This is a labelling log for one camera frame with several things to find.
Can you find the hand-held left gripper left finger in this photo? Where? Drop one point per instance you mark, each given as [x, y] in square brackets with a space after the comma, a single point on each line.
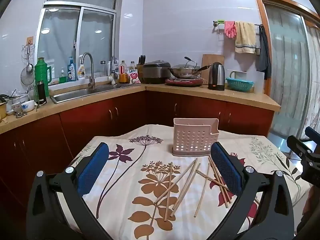
[93, 170]

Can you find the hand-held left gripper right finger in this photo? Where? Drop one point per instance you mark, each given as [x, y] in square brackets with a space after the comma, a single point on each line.
[226, 170]

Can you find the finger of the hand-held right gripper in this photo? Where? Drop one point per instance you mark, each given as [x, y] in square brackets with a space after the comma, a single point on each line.
[313, 138]
[301, 147]

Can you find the pile of wooden chopsticks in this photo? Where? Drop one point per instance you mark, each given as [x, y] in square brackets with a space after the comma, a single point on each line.
[185, 189]

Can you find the pink perforated utensil holder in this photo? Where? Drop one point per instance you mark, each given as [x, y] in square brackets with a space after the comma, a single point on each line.
[192, 136]

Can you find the floral tablecloth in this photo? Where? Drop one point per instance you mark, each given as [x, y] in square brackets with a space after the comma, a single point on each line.
[130, 180]

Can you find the red-brown kitchen cabinets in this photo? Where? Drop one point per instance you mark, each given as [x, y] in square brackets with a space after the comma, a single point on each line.
[87, 122]

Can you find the beige kitchen countertop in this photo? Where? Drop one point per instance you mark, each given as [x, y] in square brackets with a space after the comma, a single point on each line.
[237, 97]

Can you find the stainless steel sink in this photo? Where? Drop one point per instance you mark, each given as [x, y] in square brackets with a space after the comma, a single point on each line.
[75, 95]

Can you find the wooden framed sliding door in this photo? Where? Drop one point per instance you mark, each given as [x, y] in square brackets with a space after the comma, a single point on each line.
[285, 67]

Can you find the white plastic container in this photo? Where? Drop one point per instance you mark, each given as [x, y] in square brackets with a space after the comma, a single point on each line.
[258, 82]

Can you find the teal plastic basket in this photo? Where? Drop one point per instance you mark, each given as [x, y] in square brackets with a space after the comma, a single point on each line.
[240, 85]

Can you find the white blue patterned bowl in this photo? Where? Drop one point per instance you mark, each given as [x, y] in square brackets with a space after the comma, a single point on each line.
[28, 106]

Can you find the dark grey cloth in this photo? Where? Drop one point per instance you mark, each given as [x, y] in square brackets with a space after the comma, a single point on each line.
[263, 60]

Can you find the black vacuum bottle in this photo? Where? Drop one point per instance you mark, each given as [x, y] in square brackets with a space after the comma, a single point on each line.
[41, 92]

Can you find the steel electric kettle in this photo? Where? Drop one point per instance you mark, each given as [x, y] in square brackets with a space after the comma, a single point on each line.
[216, 76]

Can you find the small green bottle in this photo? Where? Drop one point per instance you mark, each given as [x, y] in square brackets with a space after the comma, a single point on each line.
[63, 79]

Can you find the small steel faucet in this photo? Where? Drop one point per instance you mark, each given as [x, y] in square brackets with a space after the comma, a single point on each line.
[113, 76]

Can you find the white green mug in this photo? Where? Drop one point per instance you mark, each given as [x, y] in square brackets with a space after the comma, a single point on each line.
[237, 74]

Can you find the tall steel kitchen faucet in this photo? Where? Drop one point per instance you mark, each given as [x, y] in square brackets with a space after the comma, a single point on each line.
[92, 72]

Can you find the cooking oil bottle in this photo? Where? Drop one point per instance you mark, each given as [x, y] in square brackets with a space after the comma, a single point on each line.
[123, 76]

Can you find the white spray bottle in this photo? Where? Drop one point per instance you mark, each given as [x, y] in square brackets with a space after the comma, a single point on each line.
[81, 72]

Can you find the red induction cooker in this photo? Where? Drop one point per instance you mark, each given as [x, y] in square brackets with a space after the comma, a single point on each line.
[182, 82]

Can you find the small white bowl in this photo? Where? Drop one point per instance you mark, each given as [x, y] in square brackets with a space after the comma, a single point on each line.
[16, 108]

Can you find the blue dish soap bottle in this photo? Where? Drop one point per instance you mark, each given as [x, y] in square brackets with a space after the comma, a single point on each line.
[71, 71]

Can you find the clear glass jar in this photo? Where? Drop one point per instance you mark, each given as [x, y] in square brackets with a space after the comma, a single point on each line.
[103, 68]

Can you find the pink snack bag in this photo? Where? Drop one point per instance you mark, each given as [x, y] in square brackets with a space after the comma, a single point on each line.
[133, 76]

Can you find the steel wok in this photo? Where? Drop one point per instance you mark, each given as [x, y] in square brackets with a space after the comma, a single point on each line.
[183, 71]

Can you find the wooden cutting board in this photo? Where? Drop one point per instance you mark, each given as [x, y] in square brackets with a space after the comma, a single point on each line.
[207, 62]

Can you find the wooden knife block with knives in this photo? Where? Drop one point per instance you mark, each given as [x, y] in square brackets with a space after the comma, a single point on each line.
[140, 70]

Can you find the green thermos flask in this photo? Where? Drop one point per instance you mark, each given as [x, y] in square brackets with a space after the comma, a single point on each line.
[41, 72]

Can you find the clear plastic bottle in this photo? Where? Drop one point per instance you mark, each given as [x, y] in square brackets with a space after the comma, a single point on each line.
[132, 66]

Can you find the glass pot lid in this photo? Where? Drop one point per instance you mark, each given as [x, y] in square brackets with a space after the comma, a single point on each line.
[191, 62]

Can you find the metal mesh strainer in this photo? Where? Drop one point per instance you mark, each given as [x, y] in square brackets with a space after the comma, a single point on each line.
[27, 77]

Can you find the dark rice cooker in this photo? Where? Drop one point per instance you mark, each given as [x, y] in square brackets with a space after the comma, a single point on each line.
[155, 72]

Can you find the metal ladle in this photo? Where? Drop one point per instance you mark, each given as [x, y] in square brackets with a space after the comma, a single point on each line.
[29, 67]

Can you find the yellow striped towel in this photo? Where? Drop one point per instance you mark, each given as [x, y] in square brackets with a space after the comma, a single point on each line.
[245, 37]

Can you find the pink rubber glove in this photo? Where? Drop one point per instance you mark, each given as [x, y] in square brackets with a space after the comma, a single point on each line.
[230, 30]

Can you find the aluminium sliding window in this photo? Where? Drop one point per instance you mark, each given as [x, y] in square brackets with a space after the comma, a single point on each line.
[62, 30]

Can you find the metal towel rail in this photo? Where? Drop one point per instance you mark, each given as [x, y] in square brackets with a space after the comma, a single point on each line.
[217, 24]

